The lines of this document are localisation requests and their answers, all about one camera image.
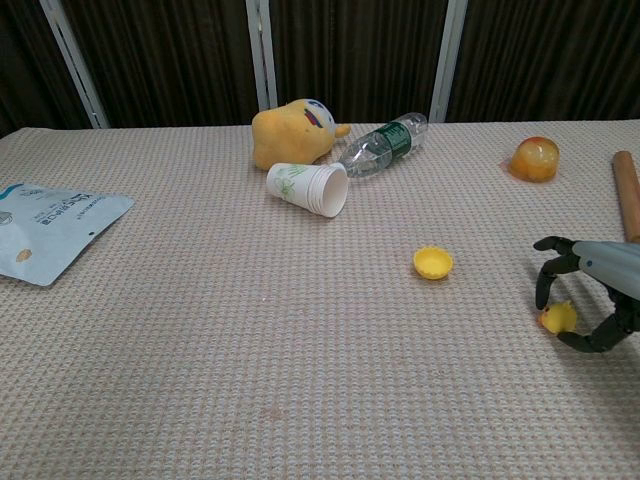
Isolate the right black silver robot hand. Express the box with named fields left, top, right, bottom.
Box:
left=533, top=236, right=640, bottom=355

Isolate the yellow rubber duck toy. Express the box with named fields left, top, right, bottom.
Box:
left=537, top=300, right=578, bottom=335

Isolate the yellow plastic bottle cap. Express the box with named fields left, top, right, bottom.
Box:
left=412, top=244, right=456, bottom=282

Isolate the yellow plush toy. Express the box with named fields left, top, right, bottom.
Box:
left=250, top=98, right=353, bottom=173

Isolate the wooden rolling pin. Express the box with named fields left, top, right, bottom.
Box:
left=612, top=150, right=640, bottom=243

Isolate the orange fruit jelly cup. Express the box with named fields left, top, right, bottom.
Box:
left=508, top=136, right=561, bottom=185

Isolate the clear green-label water bottle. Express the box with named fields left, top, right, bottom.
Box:
left=338, top=112, right=430, bottom=180

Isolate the white paper cup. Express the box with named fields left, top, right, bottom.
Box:
left=265, top=161, right=350, bottom=219

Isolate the dark brown curtain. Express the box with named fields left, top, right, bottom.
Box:
left=0, top=0, right=640, bottom=139

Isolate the beige woven tablecloth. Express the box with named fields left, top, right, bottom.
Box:
left=0, top=118, right=640, bottom=480

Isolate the white blue mask package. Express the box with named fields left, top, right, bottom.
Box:
left=0, top=182, right=137, bottom=288

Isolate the white metal frame post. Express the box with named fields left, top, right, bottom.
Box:
left=38, top=0, right=111, bottom=129
left=429, top=0, right=469, bottom=123

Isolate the white double frame post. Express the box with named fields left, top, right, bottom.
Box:
left=244, top=0, right=279, bottom=112

